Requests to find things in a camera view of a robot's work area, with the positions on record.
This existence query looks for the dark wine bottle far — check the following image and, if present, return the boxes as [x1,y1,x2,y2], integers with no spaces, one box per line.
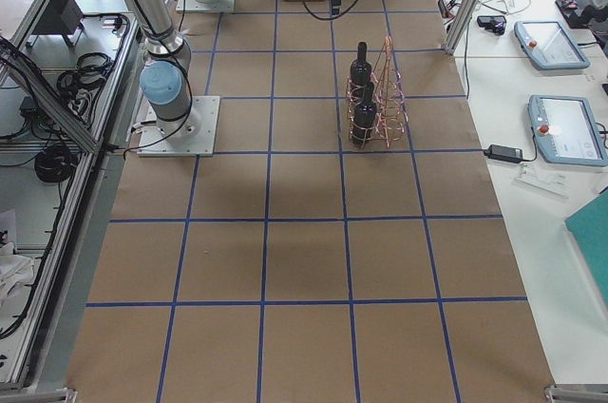
[350,41,371,90]

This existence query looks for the dark wine bottle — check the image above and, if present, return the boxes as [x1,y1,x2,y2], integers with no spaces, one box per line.
[351,82,377,146]
[350,41,371,90]

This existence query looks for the dark wine bottle near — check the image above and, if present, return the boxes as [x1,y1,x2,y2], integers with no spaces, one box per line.
[351,82,377,146]

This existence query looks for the upper teach pendant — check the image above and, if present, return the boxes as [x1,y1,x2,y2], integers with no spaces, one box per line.
[514,21,590,70]

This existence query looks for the teach pendant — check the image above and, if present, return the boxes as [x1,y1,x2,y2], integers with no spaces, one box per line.
[527,95,607,167]
[514,21,590,70]

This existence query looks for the black power adapter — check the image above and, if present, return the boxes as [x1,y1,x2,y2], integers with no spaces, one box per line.
[484,144,523,163]

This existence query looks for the lower teach pendant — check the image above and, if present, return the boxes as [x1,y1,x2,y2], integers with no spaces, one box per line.
[527,95,607,167]

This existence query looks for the black box on shelf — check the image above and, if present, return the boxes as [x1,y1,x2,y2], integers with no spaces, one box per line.
[32,0,84,48]

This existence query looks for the clear acrylic stand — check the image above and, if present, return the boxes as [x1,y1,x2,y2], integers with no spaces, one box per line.
[514,163,569,199]

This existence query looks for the brown paper table mat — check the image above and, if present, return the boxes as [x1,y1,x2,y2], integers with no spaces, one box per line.
[67,0,552,402]

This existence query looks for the teal board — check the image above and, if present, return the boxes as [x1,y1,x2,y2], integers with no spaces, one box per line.
[565,192,607,287]

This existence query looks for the copper wire bottle basket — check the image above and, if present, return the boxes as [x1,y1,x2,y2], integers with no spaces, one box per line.
[346,35,409,148]

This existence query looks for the coiled black cable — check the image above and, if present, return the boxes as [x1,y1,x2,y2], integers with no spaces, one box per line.
[33,143,76,184]

